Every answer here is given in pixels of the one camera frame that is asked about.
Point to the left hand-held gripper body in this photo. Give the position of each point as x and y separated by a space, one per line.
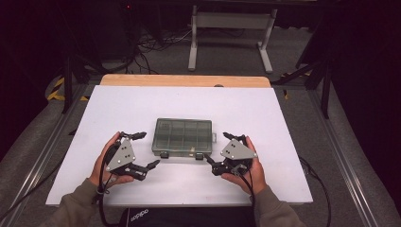
121 156

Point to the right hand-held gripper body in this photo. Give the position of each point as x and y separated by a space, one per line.
236 151

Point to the smoky clear plastic organizer box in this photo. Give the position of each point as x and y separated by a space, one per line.
183 137

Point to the person's left hand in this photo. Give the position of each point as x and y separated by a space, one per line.
99 170

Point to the person's right hand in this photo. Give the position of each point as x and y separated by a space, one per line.
257 176

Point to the white board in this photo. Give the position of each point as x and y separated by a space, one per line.
126 107

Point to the person's black clothing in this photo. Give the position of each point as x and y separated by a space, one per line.
195 217

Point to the wooden table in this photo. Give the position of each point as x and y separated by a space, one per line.
183 80

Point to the black metal stand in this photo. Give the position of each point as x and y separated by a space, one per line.
67 85
326 91

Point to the yellow black floor tape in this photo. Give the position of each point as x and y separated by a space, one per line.
55 93

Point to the aluminium rail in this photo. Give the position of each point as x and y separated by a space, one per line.
41 157
346 170

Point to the grey metal desk frame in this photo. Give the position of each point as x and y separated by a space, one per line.
233 20

